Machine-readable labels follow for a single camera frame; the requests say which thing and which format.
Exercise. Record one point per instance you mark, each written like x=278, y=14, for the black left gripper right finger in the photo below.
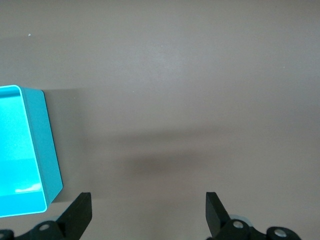
x=216, y=217

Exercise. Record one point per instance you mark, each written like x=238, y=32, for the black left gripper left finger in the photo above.
x=77, y=217

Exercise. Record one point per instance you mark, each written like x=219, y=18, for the teal plastic bin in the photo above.
x=20, y=137

